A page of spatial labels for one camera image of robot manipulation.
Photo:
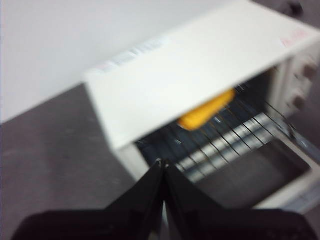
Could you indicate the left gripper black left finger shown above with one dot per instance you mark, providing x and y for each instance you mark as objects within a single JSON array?
[{"x": 120, "y": 222}]

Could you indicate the cream oven knob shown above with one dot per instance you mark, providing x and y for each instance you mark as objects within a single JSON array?
[
  {"x": 308, "y": 72},
  {"x": 298, "y": 102}
]

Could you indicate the cream Toshiba toaster oven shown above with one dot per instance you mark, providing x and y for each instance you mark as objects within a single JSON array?
[{"x": 175, "y": 80}]

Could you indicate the yellow corn cob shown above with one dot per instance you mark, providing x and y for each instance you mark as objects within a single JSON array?
[{"x": 205, "y": 112}]

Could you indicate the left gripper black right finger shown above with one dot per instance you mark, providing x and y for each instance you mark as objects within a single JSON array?
[{"x": 215, "y": 225}]

